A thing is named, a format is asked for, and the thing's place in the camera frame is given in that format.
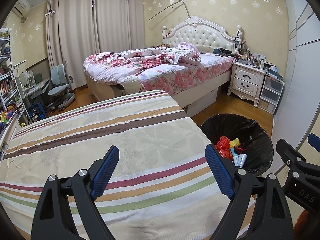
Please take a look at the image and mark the yellow foam net bundle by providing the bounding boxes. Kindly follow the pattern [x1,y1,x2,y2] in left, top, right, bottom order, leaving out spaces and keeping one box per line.
[229,138,241,148]

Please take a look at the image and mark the white bookshelf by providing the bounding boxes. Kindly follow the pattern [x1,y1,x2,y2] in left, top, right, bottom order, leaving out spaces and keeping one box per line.
[1,27,30,127]

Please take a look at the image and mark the red foam net bundle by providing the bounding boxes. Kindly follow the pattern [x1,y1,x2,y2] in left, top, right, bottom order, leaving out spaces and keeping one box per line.
[215,136,233,161]

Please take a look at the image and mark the floral quilt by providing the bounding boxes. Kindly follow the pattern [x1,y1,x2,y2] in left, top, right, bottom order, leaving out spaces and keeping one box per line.
[84,42,201,85]

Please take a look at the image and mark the striped table cloth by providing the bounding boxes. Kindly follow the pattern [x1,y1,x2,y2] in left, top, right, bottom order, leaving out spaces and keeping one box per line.
[1,90,229,239]

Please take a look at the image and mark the metal canopy rod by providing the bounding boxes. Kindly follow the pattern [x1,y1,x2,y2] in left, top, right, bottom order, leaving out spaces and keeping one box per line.
[146,0,191,23]

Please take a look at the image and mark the grey desk chair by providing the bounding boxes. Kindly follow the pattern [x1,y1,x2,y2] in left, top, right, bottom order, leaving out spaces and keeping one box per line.
[48,61,75,111]

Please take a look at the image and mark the black lined trash bin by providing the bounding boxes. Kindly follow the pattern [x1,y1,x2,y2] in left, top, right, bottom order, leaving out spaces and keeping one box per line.
[200,113,274,176]

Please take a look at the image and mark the grey toothpaste box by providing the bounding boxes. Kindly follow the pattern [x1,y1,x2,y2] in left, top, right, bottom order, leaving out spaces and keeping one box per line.
[239,153,247,168]

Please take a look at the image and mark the beige curtains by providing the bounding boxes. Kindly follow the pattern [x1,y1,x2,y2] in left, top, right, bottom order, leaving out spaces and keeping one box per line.
[46,0,145,89]

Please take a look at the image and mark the dark red wrapper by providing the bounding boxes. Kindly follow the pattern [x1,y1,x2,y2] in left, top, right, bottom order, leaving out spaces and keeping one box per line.
[234,147,247,155]

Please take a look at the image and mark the plastic drawer unit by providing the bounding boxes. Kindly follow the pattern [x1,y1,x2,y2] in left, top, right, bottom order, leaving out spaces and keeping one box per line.
[257,75,284,115]

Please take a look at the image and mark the teal white toothpaste tube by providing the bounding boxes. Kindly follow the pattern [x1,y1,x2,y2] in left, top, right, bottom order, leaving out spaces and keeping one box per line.
[230,148,240,167]

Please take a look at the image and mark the white tufted bed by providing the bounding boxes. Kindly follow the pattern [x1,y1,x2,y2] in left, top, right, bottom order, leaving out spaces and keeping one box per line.
[85,16,242,117]

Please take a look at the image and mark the white nightstand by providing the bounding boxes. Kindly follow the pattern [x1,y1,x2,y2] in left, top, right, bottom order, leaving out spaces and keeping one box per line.
[227,61,266,107]

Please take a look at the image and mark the wall air conditioner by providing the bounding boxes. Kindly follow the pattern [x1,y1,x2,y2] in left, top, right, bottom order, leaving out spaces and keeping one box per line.
[12,0,30,18]

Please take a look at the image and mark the study desk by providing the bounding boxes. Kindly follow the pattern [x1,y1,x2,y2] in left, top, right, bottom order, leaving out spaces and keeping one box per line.
[16,78,51,114]

